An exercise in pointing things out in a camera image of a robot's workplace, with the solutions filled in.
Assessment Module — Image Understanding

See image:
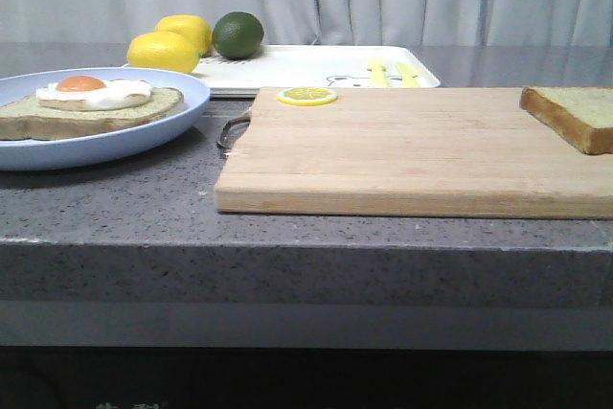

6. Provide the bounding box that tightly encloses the lemon slice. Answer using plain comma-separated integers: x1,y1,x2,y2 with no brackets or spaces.
277,86,338,106

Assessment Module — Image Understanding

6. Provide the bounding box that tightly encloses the wooden cutting board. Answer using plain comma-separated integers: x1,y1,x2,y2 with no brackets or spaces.
215,87,612,218

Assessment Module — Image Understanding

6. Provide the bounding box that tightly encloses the fried egg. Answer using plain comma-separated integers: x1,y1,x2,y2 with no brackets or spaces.
35,75,153,111

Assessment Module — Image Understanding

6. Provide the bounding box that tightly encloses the light blue plate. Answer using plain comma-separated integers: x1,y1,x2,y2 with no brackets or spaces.
1,67,211,171

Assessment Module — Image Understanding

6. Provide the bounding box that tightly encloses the white rectangular tray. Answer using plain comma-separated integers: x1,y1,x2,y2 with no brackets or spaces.
193,45,441,99

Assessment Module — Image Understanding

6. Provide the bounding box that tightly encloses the metal cutting board handle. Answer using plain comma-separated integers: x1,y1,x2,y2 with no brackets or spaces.
216,109,252,150

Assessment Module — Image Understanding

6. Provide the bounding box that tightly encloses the yellow lemon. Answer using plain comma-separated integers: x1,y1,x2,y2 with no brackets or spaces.
126,31,200,73
154,14,213,57

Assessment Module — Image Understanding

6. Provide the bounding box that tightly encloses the rear yellow lemon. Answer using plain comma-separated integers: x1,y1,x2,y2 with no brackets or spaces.
154,14,213,57

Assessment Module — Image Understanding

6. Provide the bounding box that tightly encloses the bread slice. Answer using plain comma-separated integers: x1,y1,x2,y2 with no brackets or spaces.
1,87,186,141
519,86,612,155

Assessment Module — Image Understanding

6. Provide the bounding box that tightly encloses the green lime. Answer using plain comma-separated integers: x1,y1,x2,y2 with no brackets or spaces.
212,11,264,59

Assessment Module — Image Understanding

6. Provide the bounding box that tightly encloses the left yellow utensil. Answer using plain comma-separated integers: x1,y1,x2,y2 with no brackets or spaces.
367,57,389,88

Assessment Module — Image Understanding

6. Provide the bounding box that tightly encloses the front yellow lemon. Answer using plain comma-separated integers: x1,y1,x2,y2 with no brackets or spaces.
126,31,200,73

